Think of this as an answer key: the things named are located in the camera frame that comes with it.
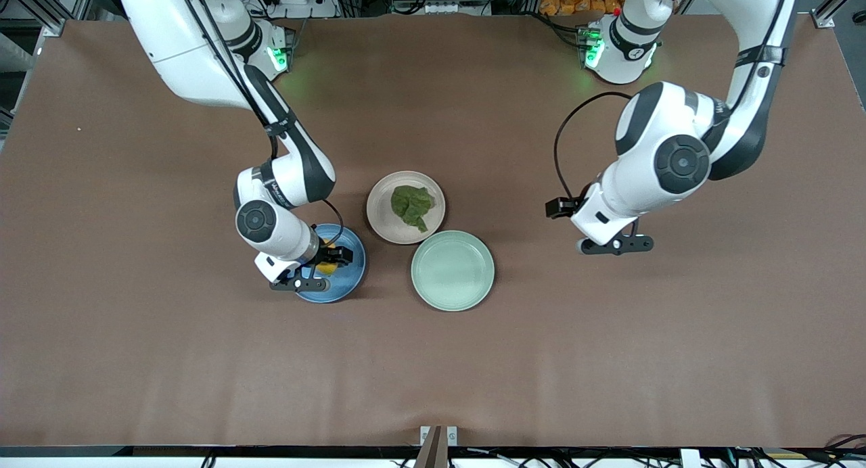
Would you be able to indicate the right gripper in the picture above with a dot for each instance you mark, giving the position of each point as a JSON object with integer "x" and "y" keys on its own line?
{"x": 333, "y": 255}

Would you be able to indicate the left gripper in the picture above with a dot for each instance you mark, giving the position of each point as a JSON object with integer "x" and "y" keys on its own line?
{"x": 559, "y": 207}

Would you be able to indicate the yellow lemon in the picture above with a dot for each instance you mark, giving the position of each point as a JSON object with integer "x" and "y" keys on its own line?
{"x": 328, "y": 269}

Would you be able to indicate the green lettuce leaf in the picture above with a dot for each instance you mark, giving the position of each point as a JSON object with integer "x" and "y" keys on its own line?
{"x": 409, "y": 204}

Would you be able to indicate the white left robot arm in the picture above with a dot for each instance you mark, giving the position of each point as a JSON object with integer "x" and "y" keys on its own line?
{"x": 649, "y": 184}

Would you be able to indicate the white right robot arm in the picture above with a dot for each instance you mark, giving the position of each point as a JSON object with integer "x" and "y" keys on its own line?
{"x": 183, "y": 49}

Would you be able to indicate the blue plate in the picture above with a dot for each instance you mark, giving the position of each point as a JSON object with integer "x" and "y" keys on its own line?
{"x": 348, "y": 282}

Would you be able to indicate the beige plate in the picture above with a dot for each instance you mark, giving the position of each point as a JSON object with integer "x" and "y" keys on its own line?
{"x": 382, "y": 218}

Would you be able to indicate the pale green plate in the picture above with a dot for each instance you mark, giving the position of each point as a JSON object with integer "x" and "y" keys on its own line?
{"x": 452, "y": 270}

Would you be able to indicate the brown table cover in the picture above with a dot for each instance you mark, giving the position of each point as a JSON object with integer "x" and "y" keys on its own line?
{"x": 433, "y": 366}

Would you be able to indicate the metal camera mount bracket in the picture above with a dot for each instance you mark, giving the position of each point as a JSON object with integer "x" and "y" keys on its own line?
{"x": 438, "y": 448}

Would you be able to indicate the aluminium frame profile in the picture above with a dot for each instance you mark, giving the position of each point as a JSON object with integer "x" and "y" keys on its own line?
{"x": 822, "y": 18}
{"x": 54, "y": 27}

